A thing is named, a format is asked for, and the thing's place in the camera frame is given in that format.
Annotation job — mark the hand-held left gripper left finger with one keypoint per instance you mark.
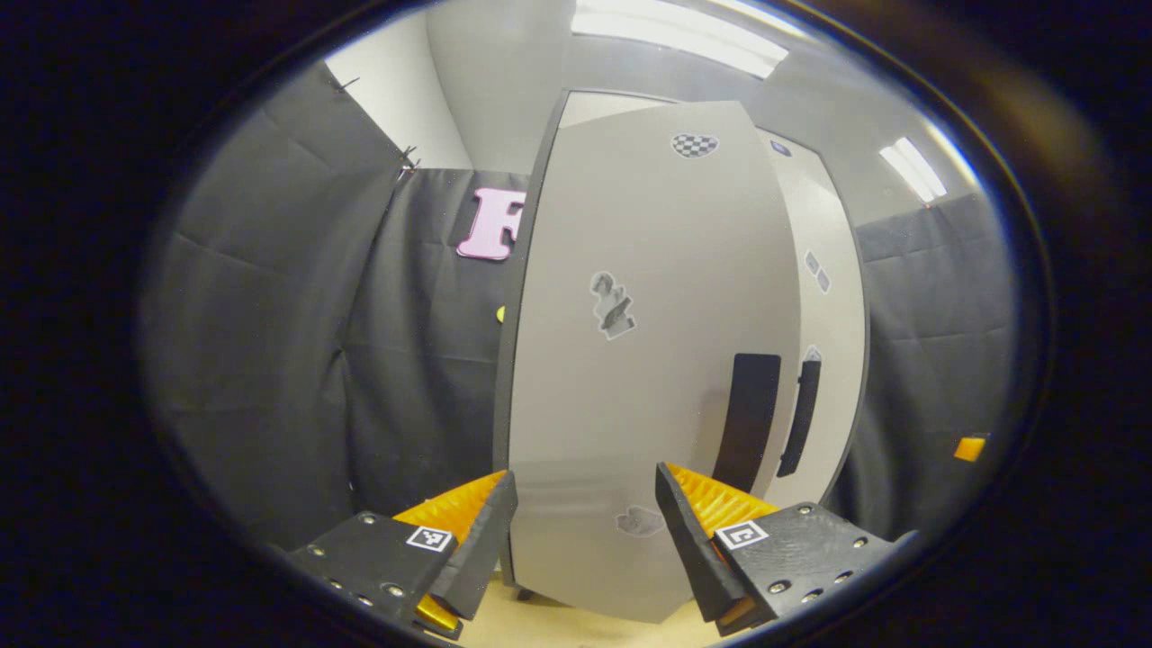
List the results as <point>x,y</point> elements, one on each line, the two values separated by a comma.
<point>481,540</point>

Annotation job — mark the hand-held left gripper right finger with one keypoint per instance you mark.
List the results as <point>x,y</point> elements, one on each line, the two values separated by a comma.
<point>693,540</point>

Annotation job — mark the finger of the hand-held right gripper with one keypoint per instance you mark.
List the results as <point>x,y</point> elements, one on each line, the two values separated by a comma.
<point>970,448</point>

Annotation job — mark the grey shoe cabinet door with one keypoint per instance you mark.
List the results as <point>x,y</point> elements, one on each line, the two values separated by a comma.
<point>648,405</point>
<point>832,297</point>

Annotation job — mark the grey shoe cabinet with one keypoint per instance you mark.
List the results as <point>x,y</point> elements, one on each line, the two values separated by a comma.
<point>594,108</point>

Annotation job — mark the ceiling light panel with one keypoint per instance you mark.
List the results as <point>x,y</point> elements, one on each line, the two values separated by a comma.
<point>913,169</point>
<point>675,36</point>

